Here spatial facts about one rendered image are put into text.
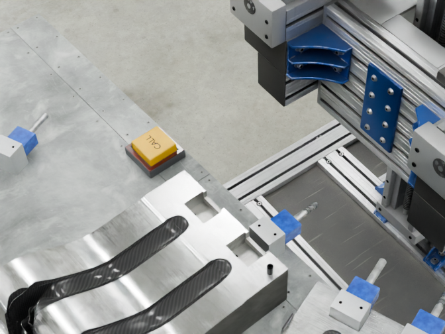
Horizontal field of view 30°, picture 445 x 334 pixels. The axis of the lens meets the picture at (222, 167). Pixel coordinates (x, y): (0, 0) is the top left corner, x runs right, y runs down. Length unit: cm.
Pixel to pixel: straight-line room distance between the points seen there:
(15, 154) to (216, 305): 50
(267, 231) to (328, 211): 84
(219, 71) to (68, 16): 63
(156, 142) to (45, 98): 28
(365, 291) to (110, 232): 41
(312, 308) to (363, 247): 87
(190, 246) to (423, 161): 39
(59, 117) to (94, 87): 10
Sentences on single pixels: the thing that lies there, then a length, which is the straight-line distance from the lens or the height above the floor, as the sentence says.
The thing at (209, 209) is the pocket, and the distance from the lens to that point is 138.
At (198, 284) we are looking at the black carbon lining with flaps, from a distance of 128.
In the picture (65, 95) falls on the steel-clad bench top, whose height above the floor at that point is 80.
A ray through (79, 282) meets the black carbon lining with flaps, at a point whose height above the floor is 90.
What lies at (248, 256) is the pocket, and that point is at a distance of 132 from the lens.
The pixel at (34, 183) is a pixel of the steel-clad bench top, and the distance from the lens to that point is 155.
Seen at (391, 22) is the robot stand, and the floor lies 95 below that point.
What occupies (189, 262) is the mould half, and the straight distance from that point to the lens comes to 129.
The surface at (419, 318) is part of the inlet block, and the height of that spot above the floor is 87.
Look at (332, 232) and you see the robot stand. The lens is 216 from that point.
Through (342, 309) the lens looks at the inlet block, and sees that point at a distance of 126.
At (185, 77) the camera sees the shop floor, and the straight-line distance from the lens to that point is 283.
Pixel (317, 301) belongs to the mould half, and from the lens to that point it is 129.
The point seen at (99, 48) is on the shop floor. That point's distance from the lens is 298.
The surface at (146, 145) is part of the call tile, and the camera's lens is 151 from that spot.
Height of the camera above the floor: 197
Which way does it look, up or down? 50 degrees down
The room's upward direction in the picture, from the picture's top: 3 degrees counter-clockwise
